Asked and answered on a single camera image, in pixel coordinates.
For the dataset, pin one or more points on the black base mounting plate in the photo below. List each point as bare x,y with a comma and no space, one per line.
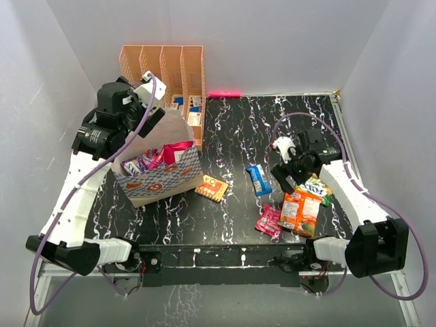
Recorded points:
287,265

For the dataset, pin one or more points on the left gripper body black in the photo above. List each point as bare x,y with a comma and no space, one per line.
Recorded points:
133,120

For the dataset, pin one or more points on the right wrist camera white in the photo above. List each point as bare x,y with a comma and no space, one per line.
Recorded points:
285,147

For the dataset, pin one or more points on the red white box right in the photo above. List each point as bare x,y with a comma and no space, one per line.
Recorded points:
196,100

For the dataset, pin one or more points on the magenta silver snack bag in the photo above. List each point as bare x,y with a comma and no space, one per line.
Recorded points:
171,153

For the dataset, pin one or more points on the pink marker strip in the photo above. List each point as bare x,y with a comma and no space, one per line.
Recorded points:
224,94

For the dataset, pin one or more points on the white checkered paper bag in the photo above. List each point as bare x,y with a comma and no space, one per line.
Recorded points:
164,181

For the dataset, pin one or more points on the blue wafer bar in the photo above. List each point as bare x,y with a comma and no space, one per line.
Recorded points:
260,184

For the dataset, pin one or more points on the orange Fox's candy bag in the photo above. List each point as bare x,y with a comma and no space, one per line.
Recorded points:
299,212

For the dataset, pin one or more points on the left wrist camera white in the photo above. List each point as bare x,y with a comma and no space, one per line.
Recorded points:
152,91

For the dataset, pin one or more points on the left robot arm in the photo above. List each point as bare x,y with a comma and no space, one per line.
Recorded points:
99,141

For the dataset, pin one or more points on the pink candy pack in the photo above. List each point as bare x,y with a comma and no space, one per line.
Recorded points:
268,222

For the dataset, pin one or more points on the orange cracker pack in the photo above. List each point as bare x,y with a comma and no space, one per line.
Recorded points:
212,188

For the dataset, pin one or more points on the white card with red logo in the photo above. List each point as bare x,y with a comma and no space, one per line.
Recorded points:
194,119

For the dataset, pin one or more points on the orange plastic file organizer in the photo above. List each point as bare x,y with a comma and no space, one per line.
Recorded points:
180,68

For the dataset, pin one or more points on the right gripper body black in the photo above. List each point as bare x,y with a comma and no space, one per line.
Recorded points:
297,167

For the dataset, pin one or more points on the green Fox's candy bag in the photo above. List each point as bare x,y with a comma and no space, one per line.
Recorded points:
315,186

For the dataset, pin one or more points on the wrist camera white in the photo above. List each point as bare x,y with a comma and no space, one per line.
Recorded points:
152,91
285,147

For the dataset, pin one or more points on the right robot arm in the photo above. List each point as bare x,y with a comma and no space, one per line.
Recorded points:
379,242

